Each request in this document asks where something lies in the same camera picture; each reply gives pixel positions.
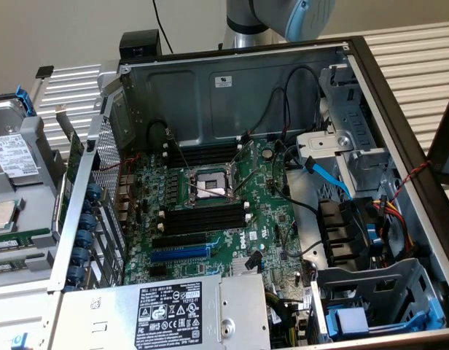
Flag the dark brown panel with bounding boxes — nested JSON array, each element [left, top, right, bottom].
[[426, 82, 449, 187]]

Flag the thin steel locking lever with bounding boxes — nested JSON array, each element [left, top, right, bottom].
[[189, 182, 232, 201], [165, 127, 192, 176]]

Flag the blue plastic tab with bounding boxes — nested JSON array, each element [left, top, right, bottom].
[[366, 217, 385, 246]]

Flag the thick black cable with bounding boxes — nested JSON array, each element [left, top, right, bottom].
[[147, 119, 173, 147]]

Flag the silver metal disk bay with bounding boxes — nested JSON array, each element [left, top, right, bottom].
[[295, 64, 395, 196]]

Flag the green graphics card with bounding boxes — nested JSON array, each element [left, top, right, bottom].
[[55, 104, 86, 234]]

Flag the grey parts rack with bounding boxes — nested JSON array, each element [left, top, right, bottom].
[[0, 93, 68, 292]]

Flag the green motherboard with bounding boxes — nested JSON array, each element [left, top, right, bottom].
[[117, 136, 316, 292]]

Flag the blue disk caddy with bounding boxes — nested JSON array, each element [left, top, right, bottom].
[[325, 289, 447, 341]]

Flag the grey disk bay cage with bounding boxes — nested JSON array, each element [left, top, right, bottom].
[[311, 257, 449, 346]]

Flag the open metal PC case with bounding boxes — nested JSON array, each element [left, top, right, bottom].
[[45, 34, 449, 350]]

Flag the silver CPU chip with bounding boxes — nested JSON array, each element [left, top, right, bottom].
[[0, 198, 20, 233]]

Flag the long black expansion slot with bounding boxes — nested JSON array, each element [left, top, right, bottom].
[[151, 232, 208, 249]]

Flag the silver chipset heat sink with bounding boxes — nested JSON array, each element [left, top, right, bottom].
[[233, 256, 265, 275]]

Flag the tall silver rear port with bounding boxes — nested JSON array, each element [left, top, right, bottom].
[[118, 174, 138, 191], [114, 198, 133, 217]]

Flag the yellow black wire bundle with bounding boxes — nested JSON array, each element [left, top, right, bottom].
[[265, 290, 297, 350]]

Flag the blue expansion slot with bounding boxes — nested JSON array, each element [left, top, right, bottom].
[[149, 244, 211, 263]]

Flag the black fan shroud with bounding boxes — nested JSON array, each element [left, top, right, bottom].
[[316, 196, 375, 269]]

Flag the light blue flat wire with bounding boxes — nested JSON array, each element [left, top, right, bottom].
[[302, 155, 354, 202]]

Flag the black box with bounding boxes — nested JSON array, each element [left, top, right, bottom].
[[119, 29, 163, 62]]

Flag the black power supply label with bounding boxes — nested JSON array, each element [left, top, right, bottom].
[[138, 281, 203, 348]]

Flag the thin black wire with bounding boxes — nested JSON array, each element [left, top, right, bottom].
[[250, 86, 288, 136], [270, 144, 320, 217], [274, 203, 322, 260], [282, 64, 323, 142]]

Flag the black wall cable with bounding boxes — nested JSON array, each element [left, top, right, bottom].
[[151, 0, 174, 55]]

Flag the black RAM slot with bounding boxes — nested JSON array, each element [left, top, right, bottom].
[[159, 219, 250, 236], [161, 209, 248, 223], [161, 202, 248, 217], [165, 141, 243, 154], [165, 151, 241, 163], [165, 147, 242, 158], [160, 214, 249, 229], [165, 155, 240, 169]]

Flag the CPU socket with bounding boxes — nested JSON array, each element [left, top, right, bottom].
[[186, 166, 243, 207]]

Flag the grey power supply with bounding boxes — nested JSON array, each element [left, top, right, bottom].
[[56, 272, 273, 350]]

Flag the red yellow power wires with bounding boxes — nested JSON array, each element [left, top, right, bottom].
[[372, 195, 419, 258]]

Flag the silver hard disk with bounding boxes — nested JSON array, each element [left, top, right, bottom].
[[0, 97, 42, 187]]

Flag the red black twisted wire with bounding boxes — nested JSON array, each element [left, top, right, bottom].
[[99, 152, 142, 214], [389, 159, 434, 206]]

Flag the blue disk bracket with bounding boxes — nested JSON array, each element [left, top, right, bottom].
[[13, 84, 38, 118]]

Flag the black angled wire plug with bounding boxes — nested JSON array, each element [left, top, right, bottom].
[[245, 250, 262, 271]]

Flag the small blue plastic piece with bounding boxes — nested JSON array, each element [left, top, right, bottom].
[[11, 332, 29, 350]]

